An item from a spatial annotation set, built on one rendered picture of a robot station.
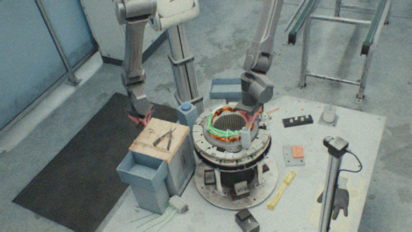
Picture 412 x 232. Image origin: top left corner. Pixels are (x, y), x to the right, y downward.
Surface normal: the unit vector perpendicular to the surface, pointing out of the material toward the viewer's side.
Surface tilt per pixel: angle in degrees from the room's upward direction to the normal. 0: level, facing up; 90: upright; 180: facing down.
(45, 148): 0
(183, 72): 90
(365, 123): 0
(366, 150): 0
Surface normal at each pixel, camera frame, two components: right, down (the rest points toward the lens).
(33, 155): -0.12, -0.72
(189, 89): 0.44, 0.58
